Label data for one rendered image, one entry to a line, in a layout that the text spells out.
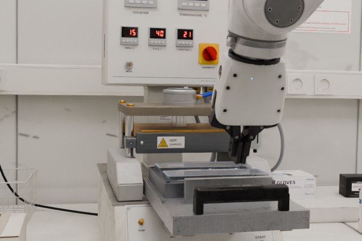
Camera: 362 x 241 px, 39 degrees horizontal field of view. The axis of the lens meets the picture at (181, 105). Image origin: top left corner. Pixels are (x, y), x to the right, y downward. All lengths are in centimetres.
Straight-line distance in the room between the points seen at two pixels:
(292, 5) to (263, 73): 14
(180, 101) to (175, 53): 20
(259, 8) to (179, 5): 74
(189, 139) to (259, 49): 46
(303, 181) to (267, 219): 88
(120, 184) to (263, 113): 37
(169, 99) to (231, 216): 46
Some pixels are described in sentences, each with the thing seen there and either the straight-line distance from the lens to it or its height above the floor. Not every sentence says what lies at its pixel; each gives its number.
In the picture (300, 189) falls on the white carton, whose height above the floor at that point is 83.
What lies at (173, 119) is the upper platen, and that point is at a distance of 120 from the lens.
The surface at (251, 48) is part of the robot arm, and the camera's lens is 70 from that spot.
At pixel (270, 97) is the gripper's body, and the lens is 75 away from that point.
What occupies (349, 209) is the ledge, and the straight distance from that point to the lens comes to 164.
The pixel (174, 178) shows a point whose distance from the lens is 88.
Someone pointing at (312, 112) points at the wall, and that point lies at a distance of 190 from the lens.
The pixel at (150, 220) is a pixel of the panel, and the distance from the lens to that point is 102.
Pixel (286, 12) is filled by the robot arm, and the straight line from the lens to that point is 62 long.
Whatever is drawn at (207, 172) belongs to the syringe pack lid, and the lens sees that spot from 93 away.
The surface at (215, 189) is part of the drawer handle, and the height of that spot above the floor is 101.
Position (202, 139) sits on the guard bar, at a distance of 112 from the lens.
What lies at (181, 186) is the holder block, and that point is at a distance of 88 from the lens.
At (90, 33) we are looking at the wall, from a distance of 174.
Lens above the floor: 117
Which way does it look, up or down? 3 degrees down
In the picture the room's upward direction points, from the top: 1 degrees clockwise
